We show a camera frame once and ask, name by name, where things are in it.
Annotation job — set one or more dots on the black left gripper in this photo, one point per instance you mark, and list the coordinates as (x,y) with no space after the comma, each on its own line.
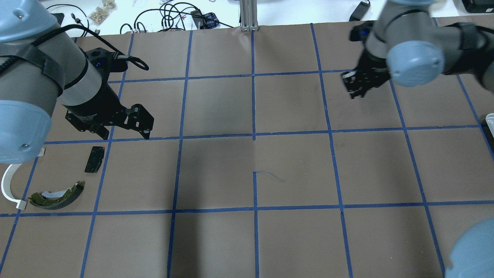
(97,101)

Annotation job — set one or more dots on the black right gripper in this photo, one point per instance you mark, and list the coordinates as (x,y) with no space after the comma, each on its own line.
(373,67)

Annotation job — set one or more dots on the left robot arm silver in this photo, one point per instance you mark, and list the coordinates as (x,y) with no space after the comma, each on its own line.
(41,66)

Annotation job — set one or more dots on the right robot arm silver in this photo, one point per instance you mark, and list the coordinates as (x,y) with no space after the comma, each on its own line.
(405,46)

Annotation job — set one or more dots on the black brake pad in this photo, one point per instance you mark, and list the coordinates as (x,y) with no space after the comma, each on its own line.
(95,159)

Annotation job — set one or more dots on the black power adapter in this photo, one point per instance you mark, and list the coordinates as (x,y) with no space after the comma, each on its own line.
(359,12)

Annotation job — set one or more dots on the green brake shoe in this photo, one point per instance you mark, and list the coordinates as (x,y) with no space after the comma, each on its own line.
(57,200)

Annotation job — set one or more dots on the white curved plastic bracket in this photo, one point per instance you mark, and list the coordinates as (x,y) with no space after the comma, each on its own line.
(6,181)

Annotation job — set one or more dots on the aluminium frame post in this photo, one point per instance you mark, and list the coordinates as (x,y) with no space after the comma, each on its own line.
(248,15)

